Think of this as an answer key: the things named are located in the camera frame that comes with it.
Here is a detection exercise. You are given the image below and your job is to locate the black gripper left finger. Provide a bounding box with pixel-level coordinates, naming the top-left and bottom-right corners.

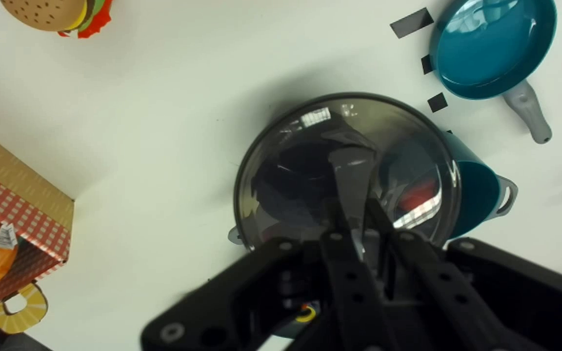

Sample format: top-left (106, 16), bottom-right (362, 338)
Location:
top-left (141, 231), bottom-right (401, 351)

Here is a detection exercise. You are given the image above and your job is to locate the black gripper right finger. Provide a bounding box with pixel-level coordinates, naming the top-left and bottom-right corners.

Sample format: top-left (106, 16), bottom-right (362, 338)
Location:
top-left (366, 198), bottom-right (562, 351)

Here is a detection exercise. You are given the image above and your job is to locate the glass lid with grey handle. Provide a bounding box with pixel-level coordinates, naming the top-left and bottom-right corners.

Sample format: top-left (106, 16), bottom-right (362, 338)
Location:
top-left (231, 93), bottom-right (465, 252)

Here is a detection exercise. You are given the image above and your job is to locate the teal toy pot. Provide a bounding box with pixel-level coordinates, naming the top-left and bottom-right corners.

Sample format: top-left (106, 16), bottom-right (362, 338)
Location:
top-left (446, 133), bottom-right (522, 241)

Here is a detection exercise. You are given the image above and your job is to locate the black tape piece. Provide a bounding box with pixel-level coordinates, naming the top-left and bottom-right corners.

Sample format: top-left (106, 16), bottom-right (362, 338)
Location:
top-left (426, 93), bottom-right (452, 116)
top-left (420, 54), bottom-right (438, 77)
top-left (389, 7), bottom-right (438, 42)

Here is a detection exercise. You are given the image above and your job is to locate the pink and yellow cardboard basket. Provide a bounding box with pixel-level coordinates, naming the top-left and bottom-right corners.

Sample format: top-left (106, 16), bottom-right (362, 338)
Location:
top-left (0, 120), bottom-right (77, 338)

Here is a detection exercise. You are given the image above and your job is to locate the toy burger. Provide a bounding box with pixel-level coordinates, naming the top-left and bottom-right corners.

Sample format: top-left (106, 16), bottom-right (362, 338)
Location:
top-left (0, 0), bottom-right (116, 42)

